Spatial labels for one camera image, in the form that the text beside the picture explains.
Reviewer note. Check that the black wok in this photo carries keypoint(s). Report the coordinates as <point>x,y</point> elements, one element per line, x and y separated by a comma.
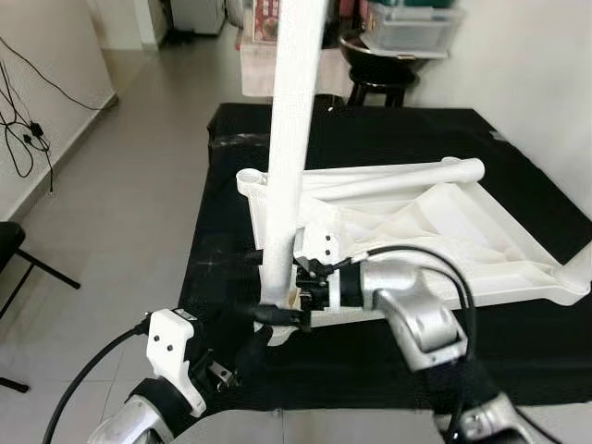
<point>379,57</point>

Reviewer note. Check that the pink tablecloth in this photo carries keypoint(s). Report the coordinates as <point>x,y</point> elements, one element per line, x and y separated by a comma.
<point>257,69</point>

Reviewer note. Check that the black folding chair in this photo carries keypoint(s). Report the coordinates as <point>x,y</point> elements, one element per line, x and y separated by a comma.
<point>7,242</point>

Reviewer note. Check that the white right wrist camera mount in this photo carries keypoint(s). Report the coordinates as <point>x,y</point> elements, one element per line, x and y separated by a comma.
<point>322,242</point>

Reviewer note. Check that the white plastic children table top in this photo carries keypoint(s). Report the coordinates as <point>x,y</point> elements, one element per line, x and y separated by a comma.
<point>481,240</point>

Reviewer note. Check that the red printed box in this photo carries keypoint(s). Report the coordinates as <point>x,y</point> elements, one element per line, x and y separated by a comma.
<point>265,20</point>

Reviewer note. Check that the clear plastic storage box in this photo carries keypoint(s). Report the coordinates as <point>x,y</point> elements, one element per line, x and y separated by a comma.
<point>416,28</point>

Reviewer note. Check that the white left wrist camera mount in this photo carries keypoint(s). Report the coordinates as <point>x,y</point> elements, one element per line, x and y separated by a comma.
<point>171,347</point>

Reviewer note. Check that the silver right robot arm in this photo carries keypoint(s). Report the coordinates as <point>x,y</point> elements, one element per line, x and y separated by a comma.
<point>416,314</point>

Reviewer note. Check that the white appliance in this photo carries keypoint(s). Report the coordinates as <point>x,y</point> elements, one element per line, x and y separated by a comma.
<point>196,17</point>

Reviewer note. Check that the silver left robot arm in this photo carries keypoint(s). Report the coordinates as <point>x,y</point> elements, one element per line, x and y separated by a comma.
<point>129,430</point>

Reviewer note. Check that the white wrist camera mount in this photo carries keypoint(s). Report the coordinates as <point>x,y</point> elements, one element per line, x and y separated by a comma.
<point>322,242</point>
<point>171,347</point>

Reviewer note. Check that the black power adapter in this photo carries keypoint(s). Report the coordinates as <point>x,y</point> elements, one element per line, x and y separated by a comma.
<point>37,131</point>

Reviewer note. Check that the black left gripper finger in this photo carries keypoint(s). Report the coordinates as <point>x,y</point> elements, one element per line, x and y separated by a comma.
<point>252,348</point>

